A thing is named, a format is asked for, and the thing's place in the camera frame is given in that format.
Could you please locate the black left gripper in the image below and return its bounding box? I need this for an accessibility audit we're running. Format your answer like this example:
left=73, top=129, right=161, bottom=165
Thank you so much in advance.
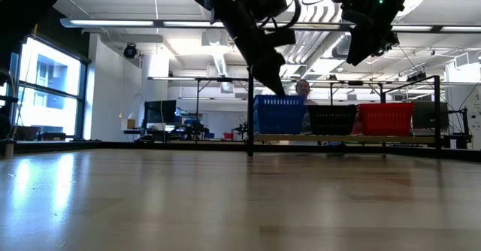
left=221, top=2, right=297, bottom=96

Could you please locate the black stand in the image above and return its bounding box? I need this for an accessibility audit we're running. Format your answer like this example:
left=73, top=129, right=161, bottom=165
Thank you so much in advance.
left=443, top=107, right=474, bottom=150

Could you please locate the red plastic basket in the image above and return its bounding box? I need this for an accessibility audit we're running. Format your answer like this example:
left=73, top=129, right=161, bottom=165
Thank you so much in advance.
left=356, top=102, right=416, bottom=138

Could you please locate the black plastic basket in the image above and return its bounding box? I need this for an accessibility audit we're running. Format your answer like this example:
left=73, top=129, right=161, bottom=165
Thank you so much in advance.
left=307, top=104, right=358, bottom=137

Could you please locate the person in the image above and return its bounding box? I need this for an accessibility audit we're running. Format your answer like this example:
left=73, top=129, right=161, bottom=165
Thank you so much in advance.
left=295, top=78, right=319, bottom=135

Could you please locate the long ceiling light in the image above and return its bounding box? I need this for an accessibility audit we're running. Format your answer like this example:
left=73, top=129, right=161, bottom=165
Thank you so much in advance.
left=59, top=17, right=481, bottom=33

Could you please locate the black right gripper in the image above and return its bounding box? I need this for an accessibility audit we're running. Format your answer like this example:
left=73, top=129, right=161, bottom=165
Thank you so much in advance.
left=340, top=0, right=400, bottom=66

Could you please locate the black aluminium rig frame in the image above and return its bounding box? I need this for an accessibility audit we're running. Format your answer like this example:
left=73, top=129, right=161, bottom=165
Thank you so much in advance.
left=14, top=141, right=481, bottom=162

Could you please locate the large window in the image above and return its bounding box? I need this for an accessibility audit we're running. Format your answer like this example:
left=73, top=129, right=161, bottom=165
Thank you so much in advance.
left=9, top=36, right=91, bottom=141

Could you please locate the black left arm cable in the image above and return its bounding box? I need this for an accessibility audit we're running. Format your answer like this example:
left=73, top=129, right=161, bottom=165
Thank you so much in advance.
left=259, top=0, right=302, bottom=30

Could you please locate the wooden shelf with black frame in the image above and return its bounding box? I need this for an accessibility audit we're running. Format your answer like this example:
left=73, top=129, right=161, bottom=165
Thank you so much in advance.
left=246, top=65, right=443, bottom=158

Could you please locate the black computer monitor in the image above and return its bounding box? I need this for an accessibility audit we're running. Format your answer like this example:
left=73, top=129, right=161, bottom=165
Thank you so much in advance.
left=144, top=99, right=177, bottom=125
left=412, top=100, right=450, bottom=131

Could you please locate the grey post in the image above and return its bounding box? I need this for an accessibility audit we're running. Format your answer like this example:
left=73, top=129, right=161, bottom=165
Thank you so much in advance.
left=0, top=139, right=16, bottom=160

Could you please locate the blue plastic basket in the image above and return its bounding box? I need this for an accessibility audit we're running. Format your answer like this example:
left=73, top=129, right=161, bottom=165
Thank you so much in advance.
left=253, top=94, right=307, bottom=135

